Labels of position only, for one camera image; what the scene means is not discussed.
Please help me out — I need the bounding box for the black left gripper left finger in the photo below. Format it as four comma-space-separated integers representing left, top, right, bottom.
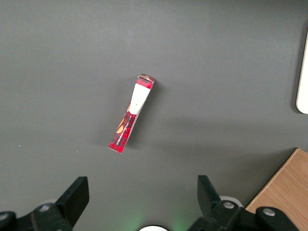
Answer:
30, 176, 90, 231

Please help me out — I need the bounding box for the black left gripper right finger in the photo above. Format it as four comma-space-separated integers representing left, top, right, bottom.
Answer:
189, 175, 246, 231

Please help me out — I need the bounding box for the red tartan cookie box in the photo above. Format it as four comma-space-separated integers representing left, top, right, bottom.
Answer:
107, 73, 155, 154

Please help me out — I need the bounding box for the white rectangular tray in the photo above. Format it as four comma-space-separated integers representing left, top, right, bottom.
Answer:
295, 30, 308, 115

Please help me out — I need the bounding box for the light wooden board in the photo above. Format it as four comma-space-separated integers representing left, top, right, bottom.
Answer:
245, 148, 308, 231

